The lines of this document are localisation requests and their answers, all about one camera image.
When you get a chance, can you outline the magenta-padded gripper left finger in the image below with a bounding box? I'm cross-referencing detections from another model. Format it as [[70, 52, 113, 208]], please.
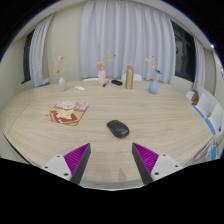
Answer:
[[41, 143, 92, 185]]

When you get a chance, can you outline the black computer mouse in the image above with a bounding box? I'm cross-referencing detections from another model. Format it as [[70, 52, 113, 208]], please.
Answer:
[[106, 119, 130, 139]]

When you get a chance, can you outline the wide white curtain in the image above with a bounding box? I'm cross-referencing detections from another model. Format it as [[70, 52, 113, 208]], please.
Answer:
[[79, 0, 177, 84]]

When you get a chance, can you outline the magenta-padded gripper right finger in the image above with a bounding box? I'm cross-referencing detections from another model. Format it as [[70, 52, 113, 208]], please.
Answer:
[[131, 143, 184, 185]]

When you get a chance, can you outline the narrow white curtain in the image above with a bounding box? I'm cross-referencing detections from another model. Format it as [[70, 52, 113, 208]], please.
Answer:
[[28, 13, 55, 88], [192, 36, 206, 92]]

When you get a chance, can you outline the pink vase with orange flowers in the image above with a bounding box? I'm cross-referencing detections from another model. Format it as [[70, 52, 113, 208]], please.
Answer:
[[95, 50, 117, 87]]

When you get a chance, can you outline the green vase with yellow flowers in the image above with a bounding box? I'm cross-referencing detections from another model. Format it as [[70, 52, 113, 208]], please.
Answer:
[[53, 55, 69, 92]]

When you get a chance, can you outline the blue vase with dried flowers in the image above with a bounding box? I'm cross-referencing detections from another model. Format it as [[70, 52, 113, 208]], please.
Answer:
[[144, 55, 163, 95]]

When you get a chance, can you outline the cartoon print mouse pad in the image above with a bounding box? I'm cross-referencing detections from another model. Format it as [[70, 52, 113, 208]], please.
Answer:
[[43, 100, 91, 127]]

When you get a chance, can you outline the tan drink bottle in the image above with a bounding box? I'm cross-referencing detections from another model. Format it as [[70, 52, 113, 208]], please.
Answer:
[[124, 65, 135, 90]]

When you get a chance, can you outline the small black case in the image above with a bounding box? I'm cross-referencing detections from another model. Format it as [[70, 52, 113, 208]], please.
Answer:
[[111, 79, 124, 87]]

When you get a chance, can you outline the dark window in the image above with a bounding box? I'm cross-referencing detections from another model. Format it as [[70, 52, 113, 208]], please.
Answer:
[[170, 20, 196, 83], [21, 29, 35, 84]]

